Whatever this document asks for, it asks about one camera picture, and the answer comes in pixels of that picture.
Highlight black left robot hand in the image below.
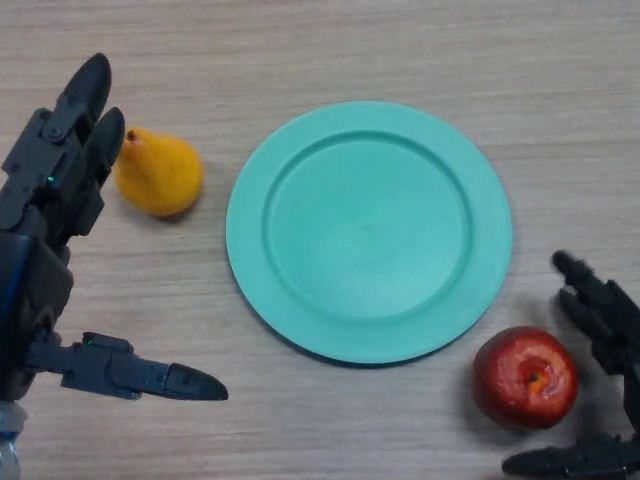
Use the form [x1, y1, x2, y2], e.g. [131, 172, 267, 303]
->
[0, 52, 230, 404]

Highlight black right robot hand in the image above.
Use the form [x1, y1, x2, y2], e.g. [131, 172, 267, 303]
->
[502, 249, 640, 480]

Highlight red apple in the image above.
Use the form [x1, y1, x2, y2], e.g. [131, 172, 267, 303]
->
[472, 325, 580, 430]

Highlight green round plate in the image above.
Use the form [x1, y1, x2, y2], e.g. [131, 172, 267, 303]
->
[224, 100, 514, 368]

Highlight yellow pear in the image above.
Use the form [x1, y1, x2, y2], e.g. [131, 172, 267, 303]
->
[113, 127, 205, 218]

